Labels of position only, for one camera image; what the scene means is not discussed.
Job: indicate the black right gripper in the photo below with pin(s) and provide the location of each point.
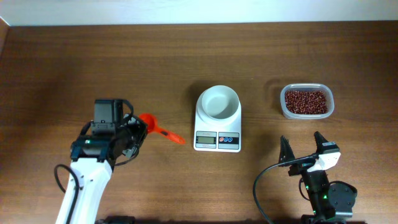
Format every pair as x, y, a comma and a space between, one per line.
300, 168

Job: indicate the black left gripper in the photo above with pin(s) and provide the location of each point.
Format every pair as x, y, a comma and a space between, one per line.
140, 129

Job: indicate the red plastic measuring scoop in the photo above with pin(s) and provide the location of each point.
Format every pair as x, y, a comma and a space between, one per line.
152, 127

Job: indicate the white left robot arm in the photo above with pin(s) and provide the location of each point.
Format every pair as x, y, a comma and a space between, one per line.
90, 168

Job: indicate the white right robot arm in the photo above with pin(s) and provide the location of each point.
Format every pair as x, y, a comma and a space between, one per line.
332, 202

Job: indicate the white digital kitchen scale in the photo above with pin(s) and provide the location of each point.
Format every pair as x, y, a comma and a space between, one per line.
217, 135

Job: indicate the red adzuki beans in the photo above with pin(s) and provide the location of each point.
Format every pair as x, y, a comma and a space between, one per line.
306, 102

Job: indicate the clear plastic bean container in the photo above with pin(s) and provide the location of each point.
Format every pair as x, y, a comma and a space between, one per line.
307, 87

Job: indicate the white plastic bowl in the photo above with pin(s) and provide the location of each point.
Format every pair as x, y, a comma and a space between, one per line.
220, 102

